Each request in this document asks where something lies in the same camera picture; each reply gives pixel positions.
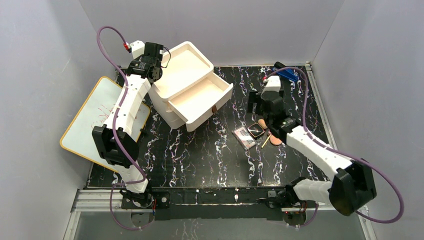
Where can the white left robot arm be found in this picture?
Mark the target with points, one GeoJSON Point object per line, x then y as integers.
{"type": "Point", "coordinates": [114, 139]}

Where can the black gold powder compact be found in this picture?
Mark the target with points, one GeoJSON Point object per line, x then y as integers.
{"type": "Point", "coordinates": [255, 130]}

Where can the blue stapler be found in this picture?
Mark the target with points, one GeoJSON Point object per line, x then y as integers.
{"type": "Point", "coordinates": [288, 74]}

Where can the beige makeup sponge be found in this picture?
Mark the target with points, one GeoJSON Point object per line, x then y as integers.
{"type": "Point", "coordinates": [262, 124]}

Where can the thin gold stick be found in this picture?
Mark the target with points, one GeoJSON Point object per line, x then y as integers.
{"type": "Point", "coordinates": [266, 141]}

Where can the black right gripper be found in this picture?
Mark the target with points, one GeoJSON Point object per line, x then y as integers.
{"type": "Point", "coordinates": [257, 103]}

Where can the clear eyelash case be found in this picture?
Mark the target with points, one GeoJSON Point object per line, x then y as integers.
{"type": "Point", "coordinates": [244, 137]}

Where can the white drawer organizer box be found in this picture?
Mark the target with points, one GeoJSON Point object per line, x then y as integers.
{"type": "Point", "coordinates": [189, 92]}

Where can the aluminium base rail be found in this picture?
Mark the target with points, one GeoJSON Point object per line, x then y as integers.
{"type": "Point", "coordinates": [181, 213]}

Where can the round peach powder puff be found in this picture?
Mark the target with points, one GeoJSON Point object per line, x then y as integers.
{"type": "Point", "coordinates": [275, 141]}

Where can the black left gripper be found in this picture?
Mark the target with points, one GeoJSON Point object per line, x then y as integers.
{"type": "Point", "coordinates": [154, 50]}

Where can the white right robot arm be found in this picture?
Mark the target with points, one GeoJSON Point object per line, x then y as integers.
{"type": "Point", "coordinates": [350, 184]}

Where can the white board yellow frame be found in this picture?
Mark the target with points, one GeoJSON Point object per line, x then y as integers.
{"type": "Point", "coordinates": [98, 109]}

